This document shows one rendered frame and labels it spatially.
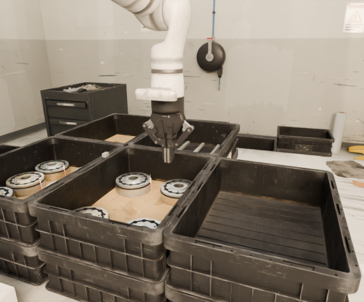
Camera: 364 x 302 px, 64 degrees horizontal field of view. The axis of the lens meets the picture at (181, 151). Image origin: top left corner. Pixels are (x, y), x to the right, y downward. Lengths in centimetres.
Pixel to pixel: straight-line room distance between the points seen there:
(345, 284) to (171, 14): 53
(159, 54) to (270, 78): 338
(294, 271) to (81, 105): 212
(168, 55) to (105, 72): 405
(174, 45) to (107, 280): 48
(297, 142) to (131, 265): 194
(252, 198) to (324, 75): 325
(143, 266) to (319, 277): 29
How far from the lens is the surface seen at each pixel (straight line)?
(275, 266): 48
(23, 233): 75
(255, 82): 398
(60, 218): 62
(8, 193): 91
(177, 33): 63
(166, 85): 63
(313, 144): 239
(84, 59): 484
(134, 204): 81
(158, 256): 56
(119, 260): 61
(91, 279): 69
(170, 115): 67
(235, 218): 75
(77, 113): 247
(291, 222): 78
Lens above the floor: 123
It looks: 20 degrees down
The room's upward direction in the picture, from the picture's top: straight up
